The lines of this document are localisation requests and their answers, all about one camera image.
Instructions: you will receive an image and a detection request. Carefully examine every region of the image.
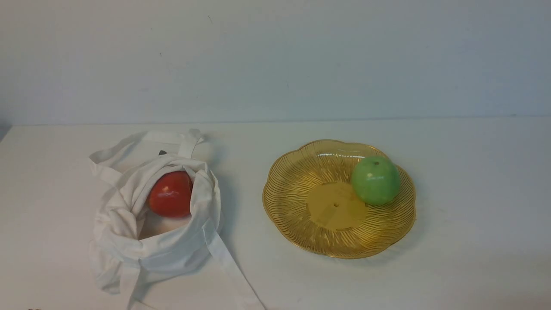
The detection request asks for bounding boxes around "yellow ribbed plastic plate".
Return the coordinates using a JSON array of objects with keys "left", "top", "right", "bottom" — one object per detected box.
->
[{"left": 263, "top": 139, "right": 416, "bottom": 259}]

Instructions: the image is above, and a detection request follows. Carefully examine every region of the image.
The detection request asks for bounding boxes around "green apple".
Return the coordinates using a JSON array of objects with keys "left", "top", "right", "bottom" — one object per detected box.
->
[{"left": 351, "top": 156, "right": 401, "bottom": 205}]

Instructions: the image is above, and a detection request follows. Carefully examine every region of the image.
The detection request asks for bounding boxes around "white cloth tote bag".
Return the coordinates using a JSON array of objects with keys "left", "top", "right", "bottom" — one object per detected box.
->
[{"left": 89, "top": 129, "right": 264, "bottom": 310}]

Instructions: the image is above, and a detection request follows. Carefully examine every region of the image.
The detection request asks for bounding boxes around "red apple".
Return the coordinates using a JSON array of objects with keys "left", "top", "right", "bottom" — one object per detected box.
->
[{"left": 147, "top": 171, "right": 193, "bottom": 218}]

